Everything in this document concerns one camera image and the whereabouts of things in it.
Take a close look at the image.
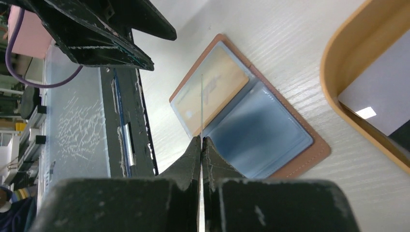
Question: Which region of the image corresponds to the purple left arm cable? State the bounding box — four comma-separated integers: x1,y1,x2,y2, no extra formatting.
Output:
4,8,85,89

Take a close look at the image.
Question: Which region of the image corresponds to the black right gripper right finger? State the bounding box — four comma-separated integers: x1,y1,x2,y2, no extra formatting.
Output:
202,137,360,232

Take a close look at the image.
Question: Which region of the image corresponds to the tan oval card tray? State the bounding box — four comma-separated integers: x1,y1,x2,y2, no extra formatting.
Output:
320,0,410,174

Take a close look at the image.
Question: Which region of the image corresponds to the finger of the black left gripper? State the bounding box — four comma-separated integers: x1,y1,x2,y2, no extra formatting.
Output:
110,0,177,41
6,0,154,71

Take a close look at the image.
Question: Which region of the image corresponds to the yellow striped card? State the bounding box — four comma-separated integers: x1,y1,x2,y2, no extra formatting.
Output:
170,43,251,136

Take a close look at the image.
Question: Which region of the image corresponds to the glossy black card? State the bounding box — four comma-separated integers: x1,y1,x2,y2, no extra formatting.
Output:
199,74,206,232

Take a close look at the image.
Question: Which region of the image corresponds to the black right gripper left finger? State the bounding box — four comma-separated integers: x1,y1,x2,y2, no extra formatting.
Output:
31,136,202,232

